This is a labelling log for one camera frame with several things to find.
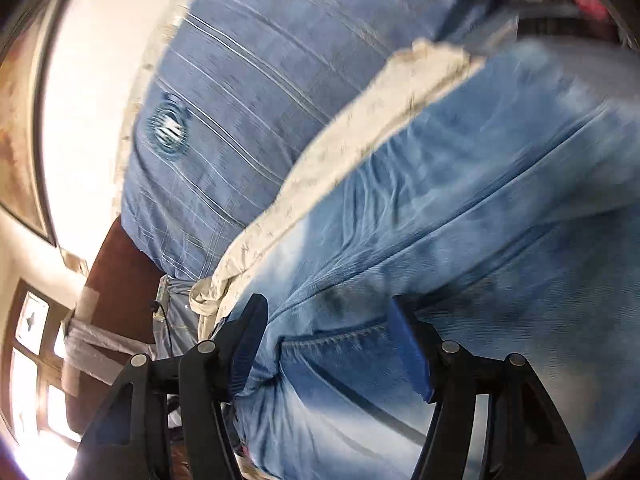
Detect wooden window frame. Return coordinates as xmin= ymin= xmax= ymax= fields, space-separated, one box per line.
xmin=1 ymin=280 xmax=80 ymax=448

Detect framed wall picture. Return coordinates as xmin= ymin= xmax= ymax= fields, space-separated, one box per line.
xmin=1 ymin=13 xmax=56 ymax=245

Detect blue denim jeans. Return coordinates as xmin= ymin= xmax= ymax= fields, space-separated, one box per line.
xmin=234 ymin=41 xmax=639 ymax=479

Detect cream leaf-print sheet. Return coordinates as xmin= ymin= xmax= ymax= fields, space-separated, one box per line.
xmin=112 ymin=0 xmax=490 ymax=340

